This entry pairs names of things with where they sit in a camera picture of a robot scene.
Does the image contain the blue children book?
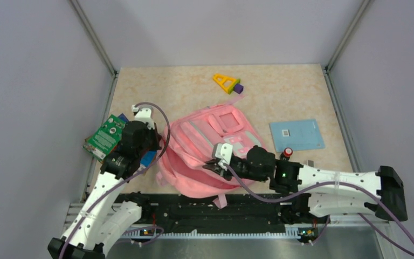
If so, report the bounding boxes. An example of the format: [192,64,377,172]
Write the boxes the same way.
[140,151,157,169]

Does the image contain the green book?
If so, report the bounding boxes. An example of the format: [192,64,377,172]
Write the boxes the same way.
[82,115,126,161]

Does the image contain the pink student backpack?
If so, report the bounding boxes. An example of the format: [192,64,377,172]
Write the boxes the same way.
[156,95,265,209]

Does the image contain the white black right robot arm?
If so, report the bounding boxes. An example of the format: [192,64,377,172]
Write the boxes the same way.
[203,144,408,222]

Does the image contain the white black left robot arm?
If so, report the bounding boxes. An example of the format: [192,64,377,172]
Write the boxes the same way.
[47,119,161,258]

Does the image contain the red black stamp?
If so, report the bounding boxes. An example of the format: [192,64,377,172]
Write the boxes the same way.
[279,147,293,161]

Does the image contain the light blue notebook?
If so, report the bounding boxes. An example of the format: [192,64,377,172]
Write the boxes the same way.
[269,119,325,153]

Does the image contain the yellow green purple toy block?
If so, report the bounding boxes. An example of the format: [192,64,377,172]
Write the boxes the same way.
[212,74,244,94]

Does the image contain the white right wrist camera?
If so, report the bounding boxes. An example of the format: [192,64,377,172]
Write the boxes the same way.
[212,143,233,169]

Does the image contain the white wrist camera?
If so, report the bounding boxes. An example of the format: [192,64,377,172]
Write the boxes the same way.
[212,143,233,169]
[132,105,155,130]

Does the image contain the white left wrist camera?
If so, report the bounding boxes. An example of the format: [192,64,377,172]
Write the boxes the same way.
[132,105,155,130]

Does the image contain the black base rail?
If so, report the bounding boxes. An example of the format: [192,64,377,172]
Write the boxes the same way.
[114,193,329,234]

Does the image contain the aluminium frame rail right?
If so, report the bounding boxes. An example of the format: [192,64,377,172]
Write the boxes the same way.
[323,1,374,172]

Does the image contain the aluminium frame rail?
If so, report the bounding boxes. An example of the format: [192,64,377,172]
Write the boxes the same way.
[323,1,374,172]
[51,1,118,201]

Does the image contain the aluminium frame rail left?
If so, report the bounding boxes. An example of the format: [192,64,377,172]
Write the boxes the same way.
[51,1,118,201]

